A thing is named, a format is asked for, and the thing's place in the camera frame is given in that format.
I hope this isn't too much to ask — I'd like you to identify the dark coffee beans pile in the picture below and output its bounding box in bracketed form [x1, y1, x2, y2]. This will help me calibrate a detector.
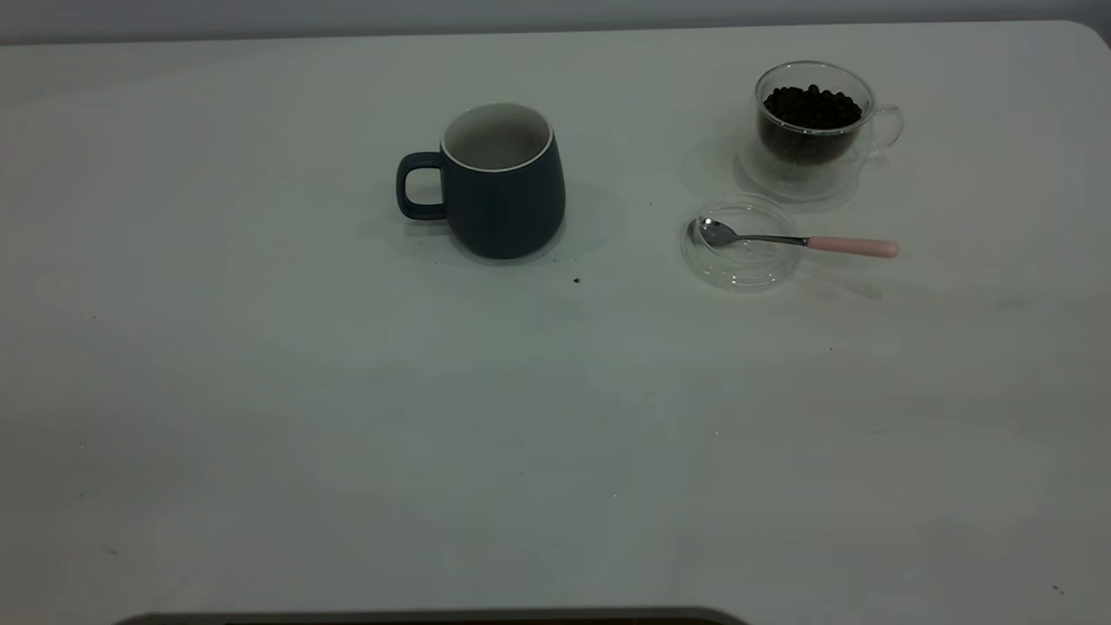
[760, 83, 864, 167]

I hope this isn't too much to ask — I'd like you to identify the dark blue ceramic mug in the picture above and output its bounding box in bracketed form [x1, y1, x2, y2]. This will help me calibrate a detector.
[397, 102, 567, 260]

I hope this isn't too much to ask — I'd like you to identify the metal spoon with pink handle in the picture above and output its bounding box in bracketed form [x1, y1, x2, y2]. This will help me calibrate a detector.
[698, 217, 901, 260]

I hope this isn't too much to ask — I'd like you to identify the round clear glass lid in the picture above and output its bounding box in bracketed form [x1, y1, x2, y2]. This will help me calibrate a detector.
[680, 193, 803, 291]

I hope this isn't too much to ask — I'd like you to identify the clear double-wall glass cup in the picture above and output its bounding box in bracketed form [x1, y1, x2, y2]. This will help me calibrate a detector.
[738, 60, 905, 203]

